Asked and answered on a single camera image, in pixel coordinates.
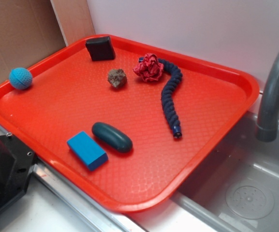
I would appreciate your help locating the blue textured ball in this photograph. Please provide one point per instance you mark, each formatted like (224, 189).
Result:
(20, 78)

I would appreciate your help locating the red plastic tray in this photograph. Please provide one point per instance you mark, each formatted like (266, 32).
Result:
(70, 93)

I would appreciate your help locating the dark teal oval case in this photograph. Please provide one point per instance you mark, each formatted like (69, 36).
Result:
(112, 137)

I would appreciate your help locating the brown crumpled lump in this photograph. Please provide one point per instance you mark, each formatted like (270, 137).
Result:
(117, 78)

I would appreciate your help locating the red crumpled cloth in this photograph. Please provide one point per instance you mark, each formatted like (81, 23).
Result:
(149, 69)

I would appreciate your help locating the blue rectangular block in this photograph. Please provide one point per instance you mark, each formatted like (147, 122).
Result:
(87, 150)

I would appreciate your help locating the black rectangular box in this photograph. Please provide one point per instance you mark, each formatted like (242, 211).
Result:
(100, 48)

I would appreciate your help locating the grey plastic sink basin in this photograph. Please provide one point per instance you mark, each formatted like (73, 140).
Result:
(235, 189)

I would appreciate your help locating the brown cardboard panel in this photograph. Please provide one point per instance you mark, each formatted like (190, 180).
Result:
(31, 30)

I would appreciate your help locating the grey sink faucet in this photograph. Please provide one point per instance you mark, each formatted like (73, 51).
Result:
(268, 116)

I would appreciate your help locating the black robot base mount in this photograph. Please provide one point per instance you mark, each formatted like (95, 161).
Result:
(16, 165)

